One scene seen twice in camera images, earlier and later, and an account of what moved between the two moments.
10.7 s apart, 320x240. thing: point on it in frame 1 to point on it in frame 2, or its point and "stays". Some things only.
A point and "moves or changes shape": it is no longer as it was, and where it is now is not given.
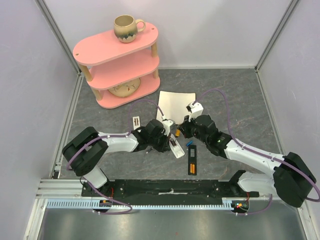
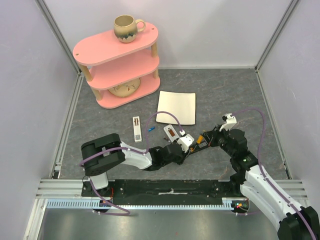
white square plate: [173, 105] stays
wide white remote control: [177, 150] moves or changes shape
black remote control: [192, 160] moves or changes shape
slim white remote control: [136, 121] stays
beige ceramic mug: [125, 28] stays
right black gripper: [186, 127] to [208, 137]
